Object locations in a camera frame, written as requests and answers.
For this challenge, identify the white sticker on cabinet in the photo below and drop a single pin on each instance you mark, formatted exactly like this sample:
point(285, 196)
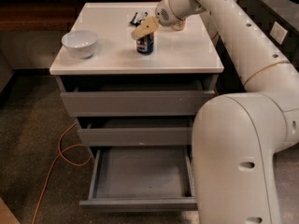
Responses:
point(278, 32)

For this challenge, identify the grey top drawer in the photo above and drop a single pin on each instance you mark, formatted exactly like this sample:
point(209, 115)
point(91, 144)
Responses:
point(134, 103)

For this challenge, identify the grey drawer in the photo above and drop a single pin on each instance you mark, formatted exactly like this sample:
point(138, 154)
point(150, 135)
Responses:
point(135, 131)
point(134, 103)
point(141, 179)

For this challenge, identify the grey bottom drawer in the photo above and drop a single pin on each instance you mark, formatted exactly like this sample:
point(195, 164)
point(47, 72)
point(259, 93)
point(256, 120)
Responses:
point(141, 179)

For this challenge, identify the dark grey bin cabinet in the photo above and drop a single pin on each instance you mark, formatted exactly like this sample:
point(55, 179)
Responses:
point(265, 14)

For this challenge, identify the gold soda can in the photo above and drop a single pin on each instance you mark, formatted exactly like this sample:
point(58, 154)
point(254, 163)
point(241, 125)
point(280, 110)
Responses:
point(179, 26)

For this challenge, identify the grey middle drawer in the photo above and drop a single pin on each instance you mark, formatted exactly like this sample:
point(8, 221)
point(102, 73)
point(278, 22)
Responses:
point(135, 131)

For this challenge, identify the blue pepsi can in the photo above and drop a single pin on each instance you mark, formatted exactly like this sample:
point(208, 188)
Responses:
point(145, 45)

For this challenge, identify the small black snack packet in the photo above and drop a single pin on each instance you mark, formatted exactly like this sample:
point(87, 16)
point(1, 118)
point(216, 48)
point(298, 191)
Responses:
point(138, 18)

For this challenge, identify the grey drawer cabinet white top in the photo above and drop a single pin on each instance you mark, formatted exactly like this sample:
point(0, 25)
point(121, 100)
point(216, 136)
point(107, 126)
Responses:
point(182, 60)

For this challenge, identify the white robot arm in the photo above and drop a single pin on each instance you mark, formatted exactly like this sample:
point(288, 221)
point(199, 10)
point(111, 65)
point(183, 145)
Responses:
point(235, 136)

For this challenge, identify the brown wooden shelf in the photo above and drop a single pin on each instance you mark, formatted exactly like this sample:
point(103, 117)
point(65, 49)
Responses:
point(44, 15)

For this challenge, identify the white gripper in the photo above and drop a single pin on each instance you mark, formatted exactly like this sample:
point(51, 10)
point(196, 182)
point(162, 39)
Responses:
point(163, 13)

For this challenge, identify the white bowl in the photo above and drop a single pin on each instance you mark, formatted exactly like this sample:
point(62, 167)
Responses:
point(80, 43)

